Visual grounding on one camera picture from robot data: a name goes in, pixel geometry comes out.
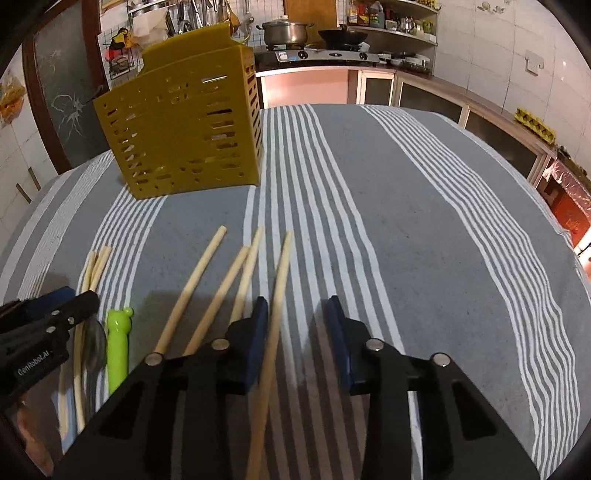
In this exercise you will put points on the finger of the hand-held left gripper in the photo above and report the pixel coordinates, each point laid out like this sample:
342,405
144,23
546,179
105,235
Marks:
57,297
85,307

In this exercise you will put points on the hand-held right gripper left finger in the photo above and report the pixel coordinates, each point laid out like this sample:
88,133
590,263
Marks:
256,344

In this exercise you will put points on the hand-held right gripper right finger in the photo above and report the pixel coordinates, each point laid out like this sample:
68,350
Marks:
334,334

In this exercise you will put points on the yellow slotted utensil holder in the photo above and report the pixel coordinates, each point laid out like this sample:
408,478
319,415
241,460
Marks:
184,138

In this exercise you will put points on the person's left hand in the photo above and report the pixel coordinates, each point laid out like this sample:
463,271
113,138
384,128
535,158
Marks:
34,443

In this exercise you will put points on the metal spoon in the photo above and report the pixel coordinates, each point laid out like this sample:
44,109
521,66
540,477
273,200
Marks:
94,346

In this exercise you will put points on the grey striped tablecloth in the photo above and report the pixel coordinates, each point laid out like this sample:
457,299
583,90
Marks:
415,254

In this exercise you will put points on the door with cracked glass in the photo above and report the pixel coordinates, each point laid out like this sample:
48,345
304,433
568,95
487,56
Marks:
60,92

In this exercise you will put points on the kitchen counter cabinet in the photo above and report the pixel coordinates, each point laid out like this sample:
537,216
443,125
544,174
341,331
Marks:
415,92

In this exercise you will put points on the red foil covered box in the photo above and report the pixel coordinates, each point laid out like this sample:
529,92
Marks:
570,198

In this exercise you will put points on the gas stove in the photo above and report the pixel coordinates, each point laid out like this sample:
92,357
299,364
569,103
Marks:
318,56

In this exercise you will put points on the yellow egg carton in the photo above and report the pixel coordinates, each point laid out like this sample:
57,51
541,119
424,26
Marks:
535,123

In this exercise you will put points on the black wok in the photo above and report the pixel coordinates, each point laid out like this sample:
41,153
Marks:
344,36

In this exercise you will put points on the steel cooking pot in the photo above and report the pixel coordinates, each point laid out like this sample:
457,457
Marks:
282,32

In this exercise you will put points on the corner kitchen shelf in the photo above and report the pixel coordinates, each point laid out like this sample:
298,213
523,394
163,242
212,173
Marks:
408,30

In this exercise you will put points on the large oil bottle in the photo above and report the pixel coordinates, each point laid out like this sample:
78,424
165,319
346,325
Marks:
376,14

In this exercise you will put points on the wooden cutting board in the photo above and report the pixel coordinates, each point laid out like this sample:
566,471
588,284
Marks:
310,11

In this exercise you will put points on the orange wall decal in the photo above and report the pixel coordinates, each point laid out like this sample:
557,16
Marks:
10,99

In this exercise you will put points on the white wall socket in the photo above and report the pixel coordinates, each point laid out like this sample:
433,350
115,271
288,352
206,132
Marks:
533,62

